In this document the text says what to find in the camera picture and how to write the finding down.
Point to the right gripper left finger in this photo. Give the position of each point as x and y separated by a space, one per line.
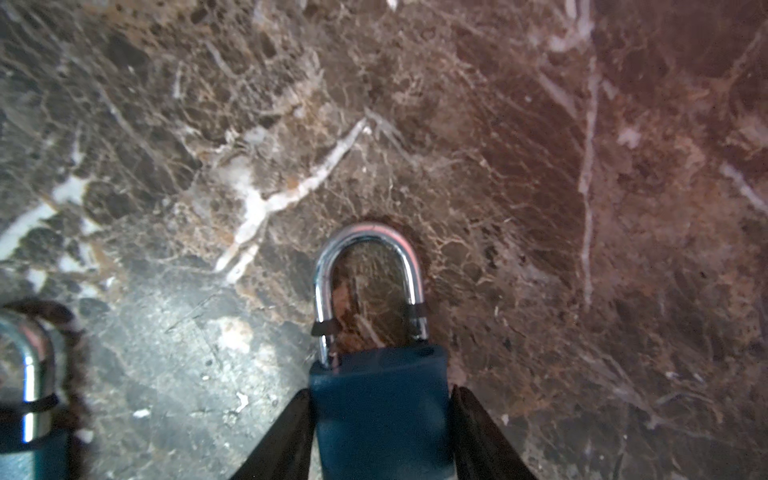
285 450

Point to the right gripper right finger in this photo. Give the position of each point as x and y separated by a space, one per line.
481 451

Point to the blue padlock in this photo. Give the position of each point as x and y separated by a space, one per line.
39 429
381 413

